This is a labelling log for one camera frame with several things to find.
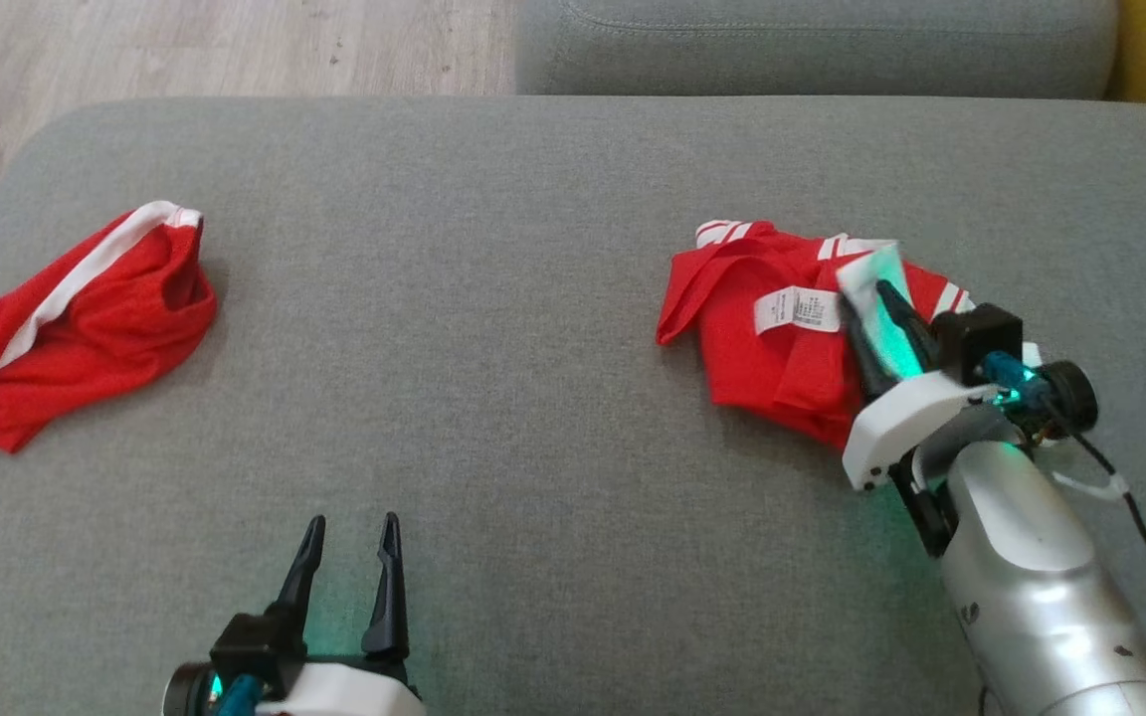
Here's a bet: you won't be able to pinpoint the red basketball shorts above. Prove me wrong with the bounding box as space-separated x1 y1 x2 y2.
0 201 219 454

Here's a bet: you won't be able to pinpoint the grey sofa cushion with seam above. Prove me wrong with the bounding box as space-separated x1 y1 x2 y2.
515 0 1121 100

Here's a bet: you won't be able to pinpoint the large grey sofa seat cushion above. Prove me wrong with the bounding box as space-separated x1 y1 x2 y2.
0 96 1146 716

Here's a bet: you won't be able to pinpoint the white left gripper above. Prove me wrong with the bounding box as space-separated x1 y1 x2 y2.
255 513 427 716

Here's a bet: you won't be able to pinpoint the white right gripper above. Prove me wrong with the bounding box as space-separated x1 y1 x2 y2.
837 281 997 493

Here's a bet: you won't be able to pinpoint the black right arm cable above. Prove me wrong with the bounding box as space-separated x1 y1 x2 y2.
1068 426 1146 637

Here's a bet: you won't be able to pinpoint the red basketball jersey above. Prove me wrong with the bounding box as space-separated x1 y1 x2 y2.
658 219 977 450

